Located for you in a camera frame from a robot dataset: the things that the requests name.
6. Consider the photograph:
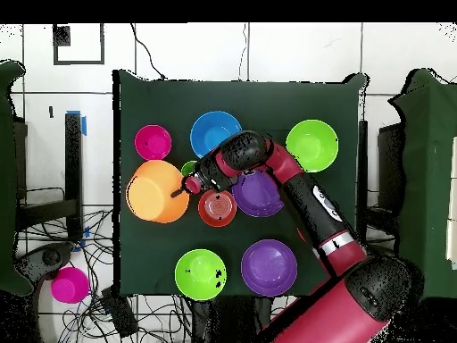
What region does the large orange plastic bowl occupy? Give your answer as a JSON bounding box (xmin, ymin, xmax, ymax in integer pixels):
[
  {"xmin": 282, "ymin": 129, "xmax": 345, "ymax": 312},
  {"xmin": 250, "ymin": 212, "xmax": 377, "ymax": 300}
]
[{"xmin": 125, "ymin": 159, "xmax": 191, "ymax": 225}]

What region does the green plastic bowl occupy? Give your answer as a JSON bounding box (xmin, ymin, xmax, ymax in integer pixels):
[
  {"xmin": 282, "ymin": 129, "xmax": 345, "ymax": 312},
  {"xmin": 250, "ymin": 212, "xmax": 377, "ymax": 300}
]
[
  {"xmin": 285, "ymin": 119, "xmax": 339, "ymax": 173},
  {"xmin": 174, "ymin": 248, "xmax": 228, "ymax": 302}
]

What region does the blue plastic bowl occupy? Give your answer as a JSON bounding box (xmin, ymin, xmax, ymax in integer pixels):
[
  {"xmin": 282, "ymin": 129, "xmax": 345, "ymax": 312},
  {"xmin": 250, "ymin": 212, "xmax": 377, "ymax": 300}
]
[{"xmin": 189, "ymin": 110, "xmax": 244, "ymax": 159}]

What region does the pink plastic bowl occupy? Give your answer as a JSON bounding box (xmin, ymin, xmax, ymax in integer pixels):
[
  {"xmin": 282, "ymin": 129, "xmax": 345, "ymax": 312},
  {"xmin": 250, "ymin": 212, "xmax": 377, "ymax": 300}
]
[{"xmin": 134, "ymin": 124, "xmax": 173, "ymax": 161}]

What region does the purple plastic bowl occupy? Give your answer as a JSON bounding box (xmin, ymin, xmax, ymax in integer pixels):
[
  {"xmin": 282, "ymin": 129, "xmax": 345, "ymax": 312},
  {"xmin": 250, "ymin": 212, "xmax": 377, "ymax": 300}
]
[
  {"xmin": 231, "ymin": 169, "xmax": 287, "ymax": 219},
  {"xmin": 240, "ymin": 238, "xmax": 298, "ymax": 297}
]

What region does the dark green tablecloth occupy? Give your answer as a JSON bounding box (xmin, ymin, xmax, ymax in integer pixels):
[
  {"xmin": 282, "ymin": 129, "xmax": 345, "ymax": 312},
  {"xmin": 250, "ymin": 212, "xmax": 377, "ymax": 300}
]
[{"xmin": 112, "ymin": 69, "xmax": 369, "ymax": 300}]

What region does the black power brick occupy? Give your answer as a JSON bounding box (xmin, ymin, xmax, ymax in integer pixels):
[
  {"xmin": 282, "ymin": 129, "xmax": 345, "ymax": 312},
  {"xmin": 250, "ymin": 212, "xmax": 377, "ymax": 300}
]
[{"xmin": 101, "ymin": 287, "xmax": 138, "ymax": 339}]

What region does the pink plastic cup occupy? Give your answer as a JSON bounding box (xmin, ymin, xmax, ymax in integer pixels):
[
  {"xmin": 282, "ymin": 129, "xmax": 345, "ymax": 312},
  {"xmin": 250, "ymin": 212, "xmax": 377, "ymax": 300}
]
[{"xmin": 50, "ymin": 266, "xmax": 90, "ymax": 305}]

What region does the green cloth side table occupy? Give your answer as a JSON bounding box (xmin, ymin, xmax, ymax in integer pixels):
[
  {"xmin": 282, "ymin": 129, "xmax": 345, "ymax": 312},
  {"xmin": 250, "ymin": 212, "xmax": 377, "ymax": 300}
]
[
  {"xmin": 387, "ymin": 67, "xmax": 457, "ymax": 301},
  {"xmin": 0, "ymin": 59, "xmax": 33, "ymax": 297}
]

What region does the black post with blue tape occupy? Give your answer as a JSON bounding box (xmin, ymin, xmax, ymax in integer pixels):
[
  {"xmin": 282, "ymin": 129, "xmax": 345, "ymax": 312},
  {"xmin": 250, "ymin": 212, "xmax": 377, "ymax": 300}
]
[{"xmin": 64, "ymin": 109, "xmax": 88, "ymax": 244}]

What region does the black pedestal foot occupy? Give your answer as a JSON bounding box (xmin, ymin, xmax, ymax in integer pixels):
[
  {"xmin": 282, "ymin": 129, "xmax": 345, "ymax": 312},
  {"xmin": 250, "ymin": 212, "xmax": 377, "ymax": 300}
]
[{"xmin": 17, "ymin": 242, "xmax": 76, "ymax": 283}]

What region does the grey square floor frame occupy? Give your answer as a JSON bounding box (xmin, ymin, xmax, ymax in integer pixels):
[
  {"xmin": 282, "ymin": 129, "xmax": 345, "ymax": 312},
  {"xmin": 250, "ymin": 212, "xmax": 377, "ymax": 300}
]
[{"xmin": 52, "ymin": 23, "xmax": 106, "ymax": 66}]

